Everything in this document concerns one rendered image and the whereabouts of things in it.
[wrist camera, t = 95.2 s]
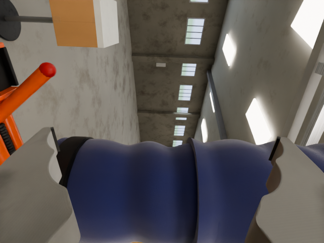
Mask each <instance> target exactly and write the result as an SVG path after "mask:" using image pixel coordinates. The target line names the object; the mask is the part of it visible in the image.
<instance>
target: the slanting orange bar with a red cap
mask: <svg viewBox="0 0 324 243"><path fill-rule="evenodd" d="M55 74H56V68H55V66H54V65H53V64H51V63H49V62H45V63H42V64H41V65H40V66H39V67H38V68H37V69H36V70H35V71H34V72H33V73H32V74H31V75H30V76H29V77H28V78H27V79H26V80H25V81H24V82H23V83H22V84H20V85H19V86H18V87H17V88H16V89H15V90H14V91H13V92H12V93H11V94H10V95H9V96H8V97H7V98H6V99H5V100H4V101H3V102H2V103H1V104H0V123H2V122H3V121H4V120H5V119H6V118H8V117H9V116H10V115H11V114H12V113H13V112H14V111H15V110H16V109H18V108H19V107H20V106H21V105H22V104H23V103H24V102H25V101H26V100H28V99H29V98H30V97H31V96H32V95H33V94H34V93H35V92H36V91H37V90H39V89H40V88H41V87H42V86H43V85H44V84H45V83H46V82H47V81H48V80H49V79H50V78H51V77H53V76H54V75H55Z"/></svg>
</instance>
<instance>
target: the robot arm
mask: <svg viewBox="0 0 324 243"><path fill-rule="evenodd" d="M59 151H60V148H59V145H58V142H57V138H56V135H55V131H54V127H44V128H42V129H40V130H39V131H38V132H37V133H36V134H35V135H33V136H32V138H30V139H29V140H28V141H27V142H26V143H24V144H23V145H22V146H21V147H20V148H19V149H17V150H16V151H15V152H14V153H13V154H12V155H11V156H10V157H8V158H7V159H6V160H5V161H4V163H3V164H2V165H1V166H0V243H79V241H80V237H81V234H80V231H79V227H78V223H77V220H76V217H75V213H74V210H73V207H72V204H71V200H70V197H69V194H68V190H67V188H65V187H64V186H62V185H60V184H59V181H60V179H61V177H62V174H61V171H60V167H59V164H58V161H57V158H56V156H57V153H58V152H59ZM269 161H271V164H272V166H273V168H272V170H271V173H270V175H269V177H268V180H267V182H266V187H267V189H268V192H269V194H267V195H264V196H263V197H262V198H261V201H260V203H259V205H258V208H257V210H256V212H255V214H254V217H253V219H252V221H251V224H250V227H249V230H248V233H247V236H246V238H245V241H244V243H324V173H323V171H322V170H321V169H320V168H319V167H318V166H317V165H316V164H315V163H314V162H313V161H312V160H311V159H310V158H309V157H308V156H306V155H305V154H304V153H303V152H302V151H301V150H300V149H299V148H298V147H297V146H296V145H295V144H294V143H293V142H292V141H291V140H290V139H288V138H286V137H279V136H277V138H276V140H275V142H274V145H273V148H272V151H271V154H270V157H269Z"/></svg>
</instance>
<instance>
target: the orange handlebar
mask: <svg viewBox="0 0 324 243"><path fill-rule="evenodd" d="M4 100H5V99H3V100H1V101H0V104H1V103H2V102H3V101H4ZM2 123H4V124H5V126H6V129H7V132H8V134H9V135H10V136H9V137H11V140H12V142H13V145H14V147H15V150H17V149H19V148H20V147H21V146H22V145H23V144H24V143H23V140H22V138H21V136H20V133H19V131H18V128H17V126H16V123H15V121H14V118H13V115H12V114H11V115H10V116H9V117H8V118H6V119H5V120H4V121H3V122H2ZM8 157H10V154H9V152H8V150H7V148H6V146H5V143H4V141H3V139H2V137H1V135H0V166H1V165H2V164H3V163H4V161H5V160H6V159H7V158H8Z"/></svg>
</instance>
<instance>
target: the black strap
mask: <svg viewBox="0 0 324 243"><path fill-rule="evenodd" d="M88 139H94V138H92V137H86V136H72V137H69V138H67V139H66V140H65V141H63V142H62V143H61V144H60V146H59V148H60V151H59V152H58V153H57V156H56V158H57V161H58V164H59V167H60V171H61V174H62V177H61V179H60V181H59V184H60V185H62V186H64V187H65V188H67V185H68V178H69V175H70V171H71V168H72V166H73V163H74V160H75V157H76V155H77V153H78V151H79V149H80V148H81V146H82V145H83V144H84V143H85V141H87V140H88Z"/></svg>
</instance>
